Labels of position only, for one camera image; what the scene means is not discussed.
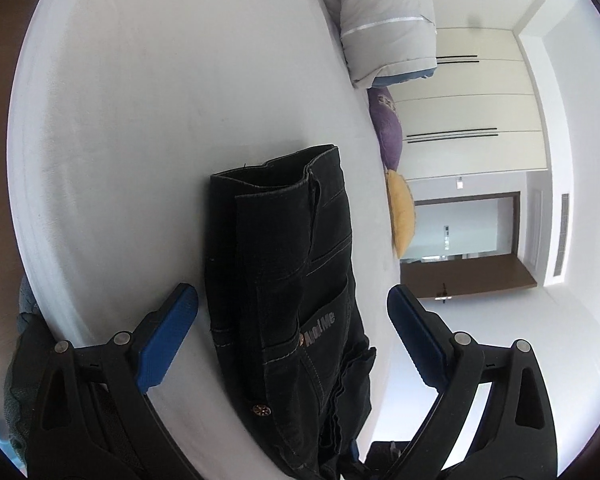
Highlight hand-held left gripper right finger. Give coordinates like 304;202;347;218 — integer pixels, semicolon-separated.
380;284;561;480

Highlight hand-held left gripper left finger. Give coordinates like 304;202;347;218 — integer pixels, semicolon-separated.
25;282;199;480

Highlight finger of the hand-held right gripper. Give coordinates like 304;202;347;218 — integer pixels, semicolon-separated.
349;439;420;480

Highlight black pants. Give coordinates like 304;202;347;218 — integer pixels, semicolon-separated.
209;145;377;480

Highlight dark brown door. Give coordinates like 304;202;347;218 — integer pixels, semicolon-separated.
400;254;538;302

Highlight yellow cushion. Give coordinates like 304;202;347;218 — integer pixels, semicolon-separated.
384;169;416;258

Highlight person's grey green clothing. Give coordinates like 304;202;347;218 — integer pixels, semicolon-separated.
2;275;48;461

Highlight purple cushion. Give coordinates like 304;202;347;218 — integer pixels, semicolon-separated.
369;85;405;172

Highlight bed with white sheet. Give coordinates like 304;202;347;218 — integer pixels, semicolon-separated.
6;0;416;480

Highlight folded white duvet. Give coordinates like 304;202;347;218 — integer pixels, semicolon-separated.
305;0;438;90

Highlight dark brown door frame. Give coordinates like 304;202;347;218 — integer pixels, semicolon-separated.
414;191;522;257

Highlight white wall air vent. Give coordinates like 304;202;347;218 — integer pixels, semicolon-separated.
552;192;571;278

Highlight cream wardrobe with black handles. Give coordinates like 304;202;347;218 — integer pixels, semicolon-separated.
395;27;552;181

